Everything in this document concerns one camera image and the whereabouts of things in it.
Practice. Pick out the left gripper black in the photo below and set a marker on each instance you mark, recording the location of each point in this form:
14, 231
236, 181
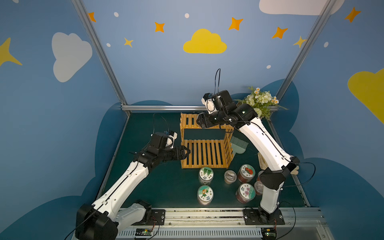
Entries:
173, 153

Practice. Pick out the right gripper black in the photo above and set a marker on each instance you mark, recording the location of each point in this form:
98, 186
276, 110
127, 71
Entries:
205, 119

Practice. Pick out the bamboo two-tier shelf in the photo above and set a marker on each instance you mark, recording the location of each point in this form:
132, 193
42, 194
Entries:
212, 152

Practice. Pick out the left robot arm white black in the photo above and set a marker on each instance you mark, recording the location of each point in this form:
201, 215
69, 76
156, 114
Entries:
103, 219

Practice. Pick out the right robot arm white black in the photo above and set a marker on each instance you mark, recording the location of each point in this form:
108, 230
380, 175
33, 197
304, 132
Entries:
280, 164

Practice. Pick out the large jar green leaf lid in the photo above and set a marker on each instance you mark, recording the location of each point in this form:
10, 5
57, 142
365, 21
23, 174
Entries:
206, 175

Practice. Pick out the large jar orange flower lid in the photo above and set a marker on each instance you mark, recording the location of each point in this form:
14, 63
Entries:
205, 195

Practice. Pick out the small clear jar upper middle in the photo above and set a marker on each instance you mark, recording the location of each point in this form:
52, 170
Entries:
230, 177

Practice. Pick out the small clear jar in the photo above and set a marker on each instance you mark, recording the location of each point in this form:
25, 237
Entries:
230, 177
259, 173
259, 187

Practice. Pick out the white green artificial flowers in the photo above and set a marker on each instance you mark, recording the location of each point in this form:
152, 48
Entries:
261, 102

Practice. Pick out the large jar red strawberry lid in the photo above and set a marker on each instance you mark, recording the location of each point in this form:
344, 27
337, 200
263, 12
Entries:
246, 173

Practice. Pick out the rear aluminium crossbar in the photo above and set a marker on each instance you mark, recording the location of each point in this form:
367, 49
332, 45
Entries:
164, 108

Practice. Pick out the beige work gloves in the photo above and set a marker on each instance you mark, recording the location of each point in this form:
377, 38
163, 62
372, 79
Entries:
263, 165

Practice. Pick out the large jar purple flower lid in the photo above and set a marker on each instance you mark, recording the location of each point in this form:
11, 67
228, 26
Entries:
245, 193

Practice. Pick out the small clear jar upper right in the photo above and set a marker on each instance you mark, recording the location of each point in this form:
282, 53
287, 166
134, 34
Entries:
259, 173

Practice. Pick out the small clear jar lower right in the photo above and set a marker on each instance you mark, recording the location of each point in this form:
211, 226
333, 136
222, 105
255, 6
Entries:
259, 187

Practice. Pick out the left green circuit board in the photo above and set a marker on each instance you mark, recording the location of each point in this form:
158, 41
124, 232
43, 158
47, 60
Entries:
146, 233

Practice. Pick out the green circuit board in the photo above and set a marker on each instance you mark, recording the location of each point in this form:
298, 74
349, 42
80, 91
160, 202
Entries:
269, 233
146, 233

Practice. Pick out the right green circuit board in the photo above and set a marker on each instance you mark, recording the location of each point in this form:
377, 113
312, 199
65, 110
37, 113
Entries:
269, 233

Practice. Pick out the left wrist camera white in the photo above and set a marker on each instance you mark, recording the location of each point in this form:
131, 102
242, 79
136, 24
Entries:
171, 137

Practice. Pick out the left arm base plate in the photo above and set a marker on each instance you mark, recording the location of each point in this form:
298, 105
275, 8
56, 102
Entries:
156, 216

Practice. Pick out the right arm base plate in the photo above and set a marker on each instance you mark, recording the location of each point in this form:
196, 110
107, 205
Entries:
261, 217

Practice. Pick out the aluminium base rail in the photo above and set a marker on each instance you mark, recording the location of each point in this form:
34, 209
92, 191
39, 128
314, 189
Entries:
229, 224

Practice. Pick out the left aluminium frame post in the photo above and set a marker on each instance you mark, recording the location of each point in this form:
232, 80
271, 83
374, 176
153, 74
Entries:
88, 25

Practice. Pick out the aluminium frame post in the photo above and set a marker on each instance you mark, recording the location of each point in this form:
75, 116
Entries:
317, 28
88, 25

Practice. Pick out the right aluminium frame post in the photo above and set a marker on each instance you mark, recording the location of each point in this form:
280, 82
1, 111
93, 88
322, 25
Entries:
317, 28

